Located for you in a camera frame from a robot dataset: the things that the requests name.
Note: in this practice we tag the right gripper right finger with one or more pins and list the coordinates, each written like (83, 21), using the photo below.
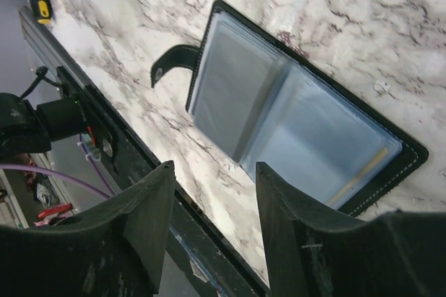
(314, 250)

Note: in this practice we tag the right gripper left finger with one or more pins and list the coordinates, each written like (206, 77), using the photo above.
(87, 241)

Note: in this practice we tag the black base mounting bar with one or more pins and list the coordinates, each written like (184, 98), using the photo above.
(198, 260)

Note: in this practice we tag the aluminium rail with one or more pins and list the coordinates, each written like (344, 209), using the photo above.
(47, 48)

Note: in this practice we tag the gold credit card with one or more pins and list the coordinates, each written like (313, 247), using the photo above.
(377, 158)

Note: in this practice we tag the black card holder wallet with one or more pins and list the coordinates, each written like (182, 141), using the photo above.
(312, 131)

